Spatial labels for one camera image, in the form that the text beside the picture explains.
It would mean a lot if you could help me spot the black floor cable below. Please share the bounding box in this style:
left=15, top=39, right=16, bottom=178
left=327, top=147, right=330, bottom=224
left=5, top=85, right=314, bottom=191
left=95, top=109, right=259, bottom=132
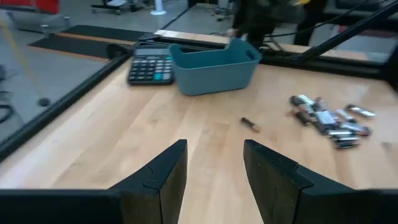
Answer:
left=0, top=104, right=15, bottom=124

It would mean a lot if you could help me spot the white stand base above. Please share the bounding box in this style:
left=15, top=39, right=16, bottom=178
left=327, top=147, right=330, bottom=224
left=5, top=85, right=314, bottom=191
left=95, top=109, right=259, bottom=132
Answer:
left=150, top=0, right=167, bottom=16

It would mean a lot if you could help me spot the black calculator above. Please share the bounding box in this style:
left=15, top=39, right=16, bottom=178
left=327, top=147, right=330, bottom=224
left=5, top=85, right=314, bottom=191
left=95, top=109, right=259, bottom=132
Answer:
left=127, top=46, right=175, bottom=86

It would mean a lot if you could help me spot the red cart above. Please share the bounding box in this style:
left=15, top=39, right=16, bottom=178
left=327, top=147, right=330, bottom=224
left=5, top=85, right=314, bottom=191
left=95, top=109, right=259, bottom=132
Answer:
left=0, top=0, right=60, bottom=16

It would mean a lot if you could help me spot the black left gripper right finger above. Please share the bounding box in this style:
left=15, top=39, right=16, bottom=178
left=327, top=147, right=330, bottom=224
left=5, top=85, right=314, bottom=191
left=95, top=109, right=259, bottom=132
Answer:
left=243, top=139, right=355, bottom=224

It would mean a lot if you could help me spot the blue-grey plastic bin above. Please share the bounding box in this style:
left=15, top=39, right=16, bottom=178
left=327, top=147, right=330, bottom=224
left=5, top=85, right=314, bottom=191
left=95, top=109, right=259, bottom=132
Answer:
left=169, top=37, right=263, bottom=96

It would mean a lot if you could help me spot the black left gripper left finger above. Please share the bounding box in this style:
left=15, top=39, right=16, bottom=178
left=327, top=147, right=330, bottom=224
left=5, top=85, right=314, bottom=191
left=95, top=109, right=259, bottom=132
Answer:
left=108, top=139, right=188, bottom=224

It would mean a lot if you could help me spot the black wheeled dolly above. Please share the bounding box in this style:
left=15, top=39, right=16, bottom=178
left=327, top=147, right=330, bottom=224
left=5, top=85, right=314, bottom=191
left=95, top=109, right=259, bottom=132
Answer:
left=91, top=0, right=144, bottom=16

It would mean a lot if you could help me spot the black orange-edged floor mat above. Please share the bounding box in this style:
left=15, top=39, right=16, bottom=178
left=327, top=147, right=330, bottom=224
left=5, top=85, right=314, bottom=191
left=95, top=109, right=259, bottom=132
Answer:
left=60, top=24, right=150, bottom=43
left=28, top=36, right=125, bottom=60

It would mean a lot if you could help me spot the person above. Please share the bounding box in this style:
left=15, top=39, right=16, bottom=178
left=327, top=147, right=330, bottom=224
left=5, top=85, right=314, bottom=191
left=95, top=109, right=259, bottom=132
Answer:
left=231, top=0, right=327, bottom=47

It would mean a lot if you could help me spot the copper black battery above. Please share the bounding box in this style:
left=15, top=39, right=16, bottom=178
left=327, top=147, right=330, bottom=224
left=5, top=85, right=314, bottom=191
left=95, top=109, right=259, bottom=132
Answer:
left=334, top=142, right=361, bottom=151
left=239, top=116, right=261, bottom=133

